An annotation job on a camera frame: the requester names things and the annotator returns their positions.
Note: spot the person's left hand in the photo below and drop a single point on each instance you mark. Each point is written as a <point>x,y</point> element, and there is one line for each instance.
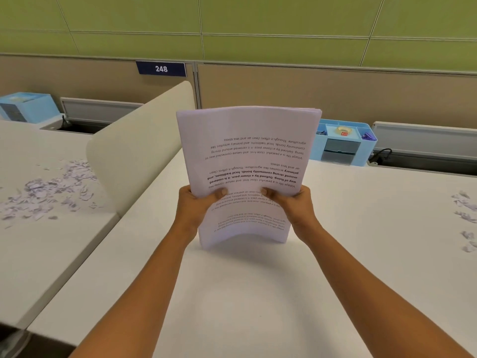
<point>190,216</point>

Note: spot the clear tape roll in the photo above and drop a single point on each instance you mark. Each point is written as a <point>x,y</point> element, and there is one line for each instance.
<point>339,131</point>

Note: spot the heap of paper scraps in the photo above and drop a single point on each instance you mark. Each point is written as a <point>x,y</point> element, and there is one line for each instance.
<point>466,216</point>
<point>41,190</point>

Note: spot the gathered printed sheet bundle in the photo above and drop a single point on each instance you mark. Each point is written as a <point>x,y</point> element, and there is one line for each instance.
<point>246,152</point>

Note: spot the white side divider panel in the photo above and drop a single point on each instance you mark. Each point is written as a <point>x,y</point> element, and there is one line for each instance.
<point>138,156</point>

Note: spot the person's left forearm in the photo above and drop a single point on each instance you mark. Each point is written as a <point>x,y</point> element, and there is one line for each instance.
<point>138,302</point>

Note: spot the white desk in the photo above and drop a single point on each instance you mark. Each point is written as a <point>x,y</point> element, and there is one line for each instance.
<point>37,264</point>
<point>372,238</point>

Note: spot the person's right forearm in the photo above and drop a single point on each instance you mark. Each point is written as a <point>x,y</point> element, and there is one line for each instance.
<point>380,302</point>

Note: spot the blue number sign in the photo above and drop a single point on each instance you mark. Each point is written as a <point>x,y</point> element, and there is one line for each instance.
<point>147,68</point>

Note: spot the beige partition panel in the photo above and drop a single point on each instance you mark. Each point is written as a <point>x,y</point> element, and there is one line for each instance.
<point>63,76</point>
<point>335,93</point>

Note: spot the grey partition post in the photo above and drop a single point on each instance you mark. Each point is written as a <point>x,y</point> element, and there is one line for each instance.
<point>196,87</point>

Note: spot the person's right hand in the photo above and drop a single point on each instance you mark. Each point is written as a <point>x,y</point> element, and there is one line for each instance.
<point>302,216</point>

